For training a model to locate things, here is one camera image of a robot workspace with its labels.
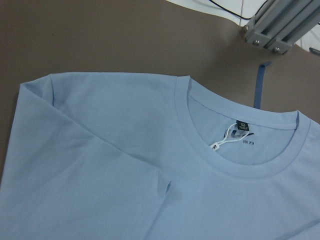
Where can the aluminium frame post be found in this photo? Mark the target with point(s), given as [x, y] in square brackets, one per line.
[279, 24]

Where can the light blue t-shirt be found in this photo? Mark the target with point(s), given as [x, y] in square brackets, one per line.
[126, 156]

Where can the shirt neck label tag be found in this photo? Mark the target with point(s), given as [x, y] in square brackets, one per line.
[234, 133]

